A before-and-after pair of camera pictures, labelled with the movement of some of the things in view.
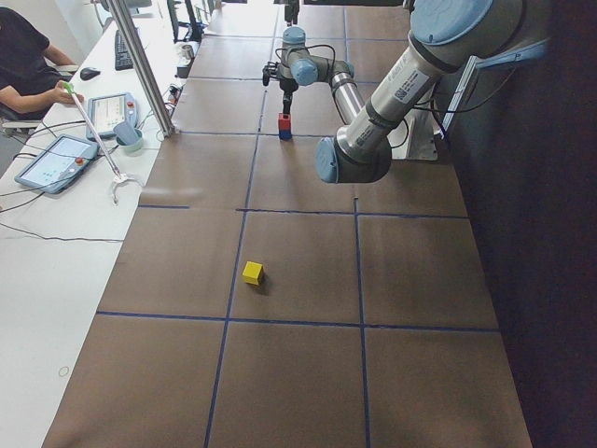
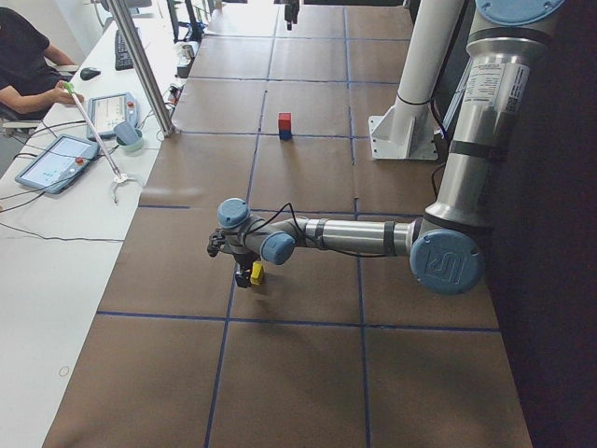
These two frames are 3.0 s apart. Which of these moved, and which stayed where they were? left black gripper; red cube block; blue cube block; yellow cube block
Moved: left black gripper
Stayed: blue cube block; yellow cube block; red cube block
